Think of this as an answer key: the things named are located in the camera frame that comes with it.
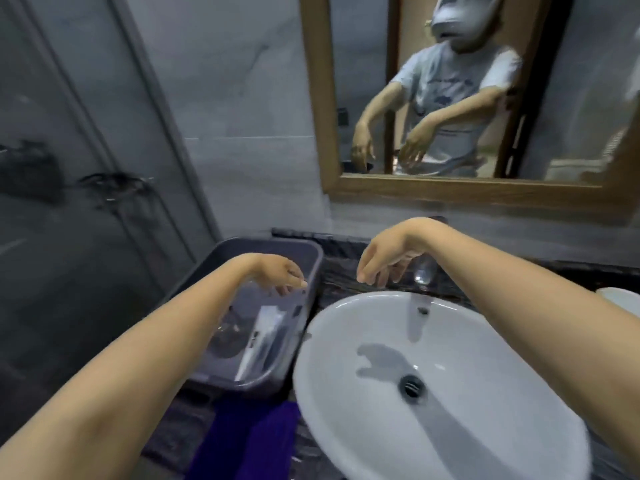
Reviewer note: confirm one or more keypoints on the wood framed wall mirror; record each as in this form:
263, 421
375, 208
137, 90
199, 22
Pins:
575, 69

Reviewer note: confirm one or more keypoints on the glass shower door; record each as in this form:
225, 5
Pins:
75, 269

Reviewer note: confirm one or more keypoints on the white round container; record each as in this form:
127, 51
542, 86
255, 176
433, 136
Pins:
622, 300

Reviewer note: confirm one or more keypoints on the person's left hand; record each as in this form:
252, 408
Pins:
275, 269

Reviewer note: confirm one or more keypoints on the chrome shower mixer tap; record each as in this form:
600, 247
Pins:
117, 183

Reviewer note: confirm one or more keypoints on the white ceramic sink basin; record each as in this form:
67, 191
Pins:
475, 419

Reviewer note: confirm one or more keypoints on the person's left forearm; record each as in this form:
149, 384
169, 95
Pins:
135, 364

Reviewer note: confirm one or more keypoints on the chrome sink faucet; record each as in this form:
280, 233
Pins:
424, 273

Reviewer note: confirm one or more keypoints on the black sink drain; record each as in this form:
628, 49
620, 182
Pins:
412, 388

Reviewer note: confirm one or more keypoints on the person's right fingers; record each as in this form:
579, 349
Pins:
384, 272

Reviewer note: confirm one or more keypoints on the person's left fingers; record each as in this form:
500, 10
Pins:
294, 280

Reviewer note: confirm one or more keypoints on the person's right hand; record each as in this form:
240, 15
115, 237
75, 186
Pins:
395, 244

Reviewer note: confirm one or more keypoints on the person's right forearm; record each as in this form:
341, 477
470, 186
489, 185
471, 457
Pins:
540, 314

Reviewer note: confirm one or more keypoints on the blue towel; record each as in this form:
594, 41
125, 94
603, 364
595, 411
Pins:
250, 439

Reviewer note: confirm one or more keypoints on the grey plastic bin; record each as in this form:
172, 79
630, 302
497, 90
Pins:
280, 377

